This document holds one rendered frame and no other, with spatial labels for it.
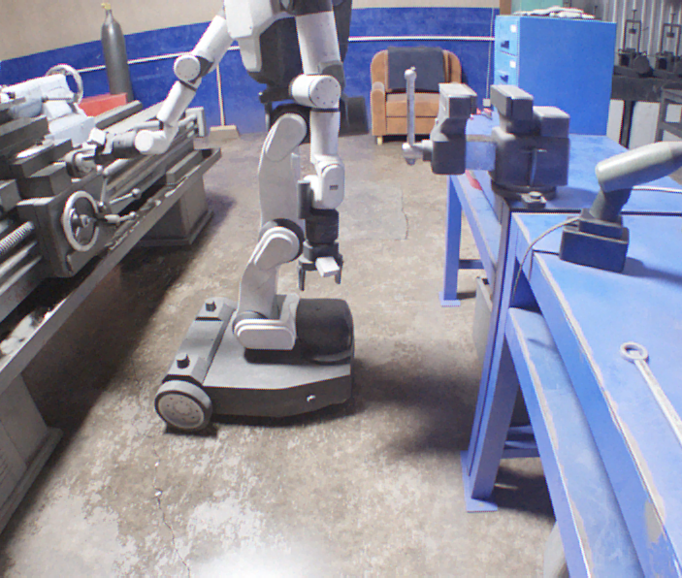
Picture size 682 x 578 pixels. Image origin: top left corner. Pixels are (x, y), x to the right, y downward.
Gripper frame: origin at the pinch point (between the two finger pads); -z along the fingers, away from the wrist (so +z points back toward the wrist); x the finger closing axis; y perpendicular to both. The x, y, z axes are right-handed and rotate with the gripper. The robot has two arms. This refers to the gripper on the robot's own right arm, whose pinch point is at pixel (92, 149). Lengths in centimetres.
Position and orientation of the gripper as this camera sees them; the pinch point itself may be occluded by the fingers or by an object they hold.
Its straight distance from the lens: 175.5
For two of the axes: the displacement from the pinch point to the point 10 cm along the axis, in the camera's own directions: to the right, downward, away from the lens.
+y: 1.3, 3.1, 9.4
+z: 9.9, 0.0, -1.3
